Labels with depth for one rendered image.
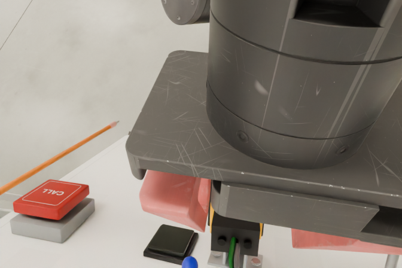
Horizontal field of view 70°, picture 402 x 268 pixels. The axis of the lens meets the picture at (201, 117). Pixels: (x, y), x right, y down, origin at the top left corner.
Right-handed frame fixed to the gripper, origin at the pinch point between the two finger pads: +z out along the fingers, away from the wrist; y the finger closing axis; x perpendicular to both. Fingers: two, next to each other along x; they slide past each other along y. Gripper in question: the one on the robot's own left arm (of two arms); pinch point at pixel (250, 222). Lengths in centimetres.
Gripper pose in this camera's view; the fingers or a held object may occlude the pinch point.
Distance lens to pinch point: 18.2
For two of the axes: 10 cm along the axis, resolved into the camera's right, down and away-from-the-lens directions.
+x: 1.7, -6.8, 7.2
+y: 9.9, 1.3, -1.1
